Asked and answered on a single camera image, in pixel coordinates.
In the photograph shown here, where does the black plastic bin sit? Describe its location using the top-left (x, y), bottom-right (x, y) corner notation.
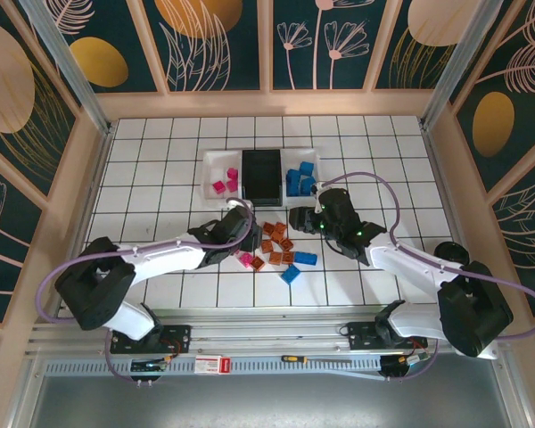
top-left (239, 149), bottom-right (285, 210)

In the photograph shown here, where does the aluminium frame post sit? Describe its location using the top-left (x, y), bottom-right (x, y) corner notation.
top-left (17, 0), bottom-right (115, 135)
top-left (421, 0), bottom-right (505, 130)

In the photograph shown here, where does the white plastic bin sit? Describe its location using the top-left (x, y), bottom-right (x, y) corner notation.
top-left (199, 150), bottom-right (244, 210)
top-left (281, 149), bottom-right (323, 207)

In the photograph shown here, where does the paper coffee cup black lid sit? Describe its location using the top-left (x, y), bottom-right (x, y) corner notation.
top-left (434, 242), bottom-right (469, 268)

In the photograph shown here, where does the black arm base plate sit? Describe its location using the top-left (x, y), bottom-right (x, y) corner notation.
top-left (111, 325), bottom-right (193, 356)
top-left (347, 321), bottom-right (429, 351)

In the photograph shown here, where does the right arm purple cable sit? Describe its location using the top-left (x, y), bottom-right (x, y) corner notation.
top-left (312, 172), bottom-right (535, 383)

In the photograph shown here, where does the red white label tag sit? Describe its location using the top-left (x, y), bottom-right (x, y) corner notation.
top-left (194, 355), bottom-right (232, 375)

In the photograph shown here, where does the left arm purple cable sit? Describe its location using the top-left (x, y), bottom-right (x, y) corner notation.
top-left (37, 198), bottom-right (256, 384)

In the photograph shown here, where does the aluminium table side rail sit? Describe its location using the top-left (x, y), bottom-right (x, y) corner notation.
top-left (421, 127), bottom-right (490, 313)
top-left (55, 128), bottom-right (117, 313)

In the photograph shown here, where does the grey slotted cable duct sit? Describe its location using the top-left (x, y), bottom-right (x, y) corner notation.
top-left (44, 356), bottom-right (384, 380)

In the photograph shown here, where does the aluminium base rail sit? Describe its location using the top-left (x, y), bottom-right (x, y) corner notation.
top-left (26, 307), bottom-right (512, 358)

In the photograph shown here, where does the yellow black screwdriver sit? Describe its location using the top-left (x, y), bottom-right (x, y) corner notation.
top-left (280, 354), bottom-right (353, 365)

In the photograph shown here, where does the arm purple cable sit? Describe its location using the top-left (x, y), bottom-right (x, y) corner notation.
top-left (37, 198), bottom-right (256, 384)
top-left (312, 172), bottom-right (535, 383)

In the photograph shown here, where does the small circuit board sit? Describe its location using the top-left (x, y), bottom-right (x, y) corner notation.
top-left (130, 358), bottom-right (169, 374)

